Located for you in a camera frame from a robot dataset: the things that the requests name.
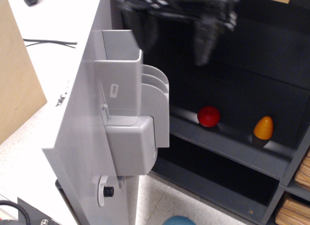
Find teal round object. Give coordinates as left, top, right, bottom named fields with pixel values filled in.
left=163, top=216, right=196, bottom=225

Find thin black floor cable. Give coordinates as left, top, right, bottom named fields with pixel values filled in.
left=25, top=42, right=76, bottom=49

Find black braided cable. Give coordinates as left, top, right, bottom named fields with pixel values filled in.
left=0, top=200, right=33, bottom=225

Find black door knob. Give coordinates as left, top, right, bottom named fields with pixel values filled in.
left=103, top=186, right=114, bottom=197

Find tan wooden board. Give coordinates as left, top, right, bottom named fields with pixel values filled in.
left=0, top=0, right=47, bottom=143

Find orange toy cone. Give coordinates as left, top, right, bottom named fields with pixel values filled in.
left=253, top=116, right=274, bottom=140

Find thick black floor cable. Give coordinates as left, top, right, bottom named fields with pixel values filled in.
left=23, top=38, right=78, bottom=46

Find woven wicker baskets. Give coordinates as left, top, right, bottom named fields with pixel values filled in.
left=275, top=148, right=310, bottom=225

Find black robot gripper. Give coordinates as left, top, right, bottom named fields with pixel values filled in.
left=117, top=0, right=240, bottom=66

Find red toy ball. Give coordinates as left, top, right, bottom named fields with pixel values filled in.
left=197, top=106, right=220, bottom=128

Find grey toy fridge door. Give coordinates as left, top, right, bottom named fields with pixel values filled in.
left=41, top=0, right=170, bottom=225

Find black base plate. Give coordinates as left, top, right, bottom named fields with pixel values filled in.
left=17, top=198, right=59, bottom=225

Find grey door bin shelves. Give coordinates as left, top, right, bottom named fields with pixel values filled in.
left=94, top=30, right=170, bottom=176

